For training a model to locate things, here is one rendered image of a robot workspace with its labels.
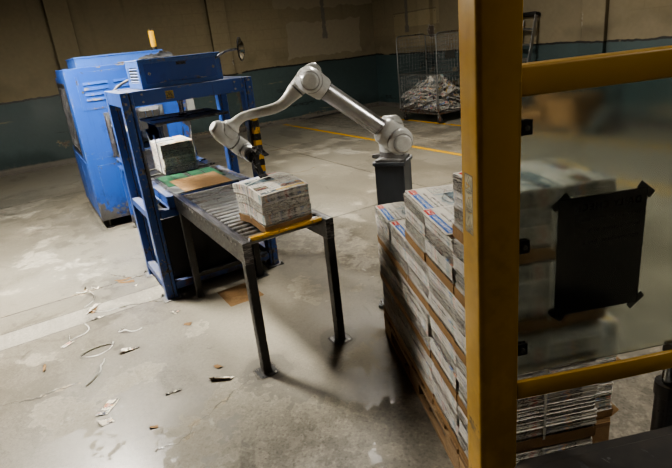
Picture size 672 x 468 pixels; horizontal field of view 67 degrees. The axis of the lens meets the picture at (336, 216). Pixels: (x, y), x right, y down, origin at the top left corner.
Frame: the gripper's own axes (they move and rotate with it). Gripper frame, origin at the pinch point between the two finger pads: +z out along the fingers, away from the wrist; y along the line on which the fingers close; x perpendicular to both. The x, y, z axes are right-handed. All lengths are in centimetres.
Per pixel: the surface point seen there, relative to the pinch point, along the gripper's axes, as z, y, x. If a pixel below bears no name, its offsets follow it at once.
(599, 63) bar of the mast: 180, -87, 9
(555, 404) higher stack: 177, 25, -16
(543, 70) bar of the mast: 176, -87, 20
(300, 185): 19.1, 6.8, -10.3
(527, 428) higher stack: 175, 33, -7
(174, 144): -184, 45, 2
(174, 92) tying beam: -122, -15, 11
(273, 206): 20.6, 13.8, 7.1
